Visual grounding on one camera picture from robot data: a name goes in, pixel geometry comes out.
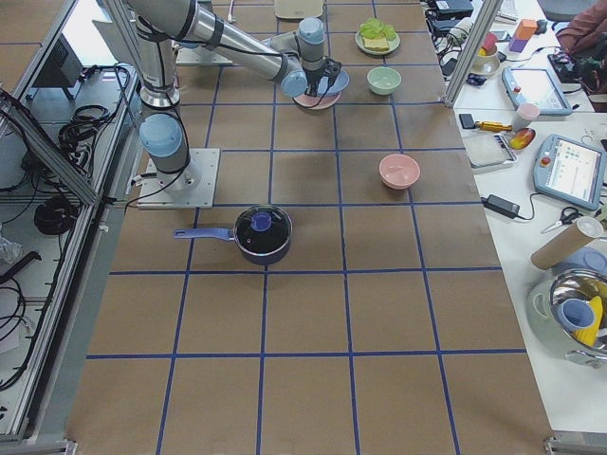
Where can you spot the green plate with sandwich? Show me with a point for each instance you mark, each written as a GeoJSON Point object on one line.
{"type": "Point", "coordinates": [377, 46]}

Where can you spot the green bowl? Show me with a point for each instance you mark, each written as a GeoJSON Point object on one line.
{"type": "Point", "coordinates": [383, 80]}

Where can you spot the grey pot with handles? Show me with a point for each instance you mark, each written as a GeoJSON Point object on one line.
{"type": "Point", "coordinates": [556, 341]}

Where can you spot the white kitchen scale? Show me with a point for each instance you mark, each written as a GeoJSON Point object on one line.
{"type": "Point", "coordinates": [489, 152]}

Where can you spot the purple toy block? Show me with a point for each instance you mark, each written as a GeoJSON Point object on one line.
{"type": "Point", "coordinates": [517, 43]}

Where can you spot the aluminium frame post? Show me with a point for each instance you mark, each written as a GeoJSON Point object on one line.
{"type": "Point", "coordinates": [481, 25]}

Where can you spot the cream white plate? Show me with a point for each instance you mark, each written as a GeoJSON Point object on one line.
{"type": "Point", "coordinates": [319, 107]}

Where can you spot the near teach pendant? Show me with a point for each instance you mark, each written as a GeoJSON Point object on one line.
{"type": "Point", "coordinates": [570, 170]}

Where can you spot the black power adapter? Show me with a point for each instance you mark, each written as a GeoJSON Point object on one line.
{"type": "Point", "coordinates": [501, 206]}

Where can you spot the white bowl with toys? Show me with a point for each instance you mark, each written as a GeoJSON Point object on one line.
{"type": "Point", "coordinates": [486, 54]}

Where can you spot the pink bowl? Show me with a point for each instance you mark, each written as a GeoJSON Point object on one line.
{"type": "Point", "coordinates": [398, 172]}

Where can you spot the scissors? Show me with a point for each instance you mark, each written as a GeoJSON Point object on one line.
{"type": "Point", "coordinates": [567, 217]}

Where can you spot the black control box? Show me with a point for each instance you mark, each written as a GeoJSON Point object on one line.
{"type": "Point", "coordinates": [62, 69]}

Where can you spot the pink plate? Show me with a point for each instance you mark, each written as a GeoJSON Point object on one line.
{"type": "Point", "coordinates": [308, 100]}

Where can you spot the blue saucepan with glass lid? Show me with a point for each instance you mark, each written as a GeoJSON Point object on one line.
{"type": "Point", "coordinates": [262, 233]}

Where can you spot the blue cup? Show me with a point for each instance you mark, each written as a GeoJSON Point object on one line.
{"type": "Point", "coordinates": [574, 314]}

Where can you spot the blue plate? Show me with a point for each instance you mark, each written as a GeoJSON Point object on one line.
{"type": "Point", "coordinates": [338, 86]}

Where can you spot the white paper cup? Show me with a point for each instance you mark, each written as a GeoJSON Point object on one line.
{"type": "Point", "coordinates": [524, 115]}

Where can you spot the far teach pendant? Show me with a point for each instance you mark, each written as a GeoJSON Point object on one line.
{"type": "Point", "coordinates": [537, 86]}

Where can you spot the yellow handled tool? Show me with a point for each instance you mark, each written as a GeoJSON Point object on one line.
{"type": "Point", "coordinates": [491, 126]}

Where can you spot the cardboard tube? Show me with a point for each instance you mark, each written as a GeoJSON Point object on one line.
{"type": "Point", "coordinates": [581, 233]}

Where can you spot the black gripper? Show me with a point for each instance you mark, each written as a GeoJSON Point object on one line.
{"type": "Point", "coordinates": [313, 78]}

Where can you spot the lettuce leaf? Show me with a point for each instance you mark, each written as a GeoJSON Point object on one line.
{"type": "Point", "coordinates": [373, 28]}

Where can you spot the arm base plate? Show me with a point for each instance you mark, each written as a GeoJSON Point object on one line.
{"type": "Point", "coordinates": [193, 189]}
{"type": "Point", "coordinates": [200, 56]}

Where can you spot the toy corn cob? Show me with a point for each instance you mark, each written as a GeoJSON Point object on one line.
{"type": "Point", "coordinates": [588, 335]}

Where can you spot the steel mixing bowl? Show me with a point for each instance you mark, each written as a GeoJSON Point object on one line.
{"type": "Point", "coordinates": [589, 284]}

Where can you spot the teach pendant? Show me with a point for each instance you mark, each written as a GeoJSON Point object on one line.
{"type": "Point", "coordinates": [570, 170]}
{"type": "Point", "coordinates": [537, 86]}

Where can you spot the orange toy block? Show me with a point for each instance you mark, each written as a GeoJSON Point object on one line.
{"type": "Point", "coordinates": [525, 29]}

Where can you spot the toy mango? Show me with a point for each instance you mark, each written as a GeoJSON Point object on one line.
{"type": "Point", "coordinates": [521, 139]}

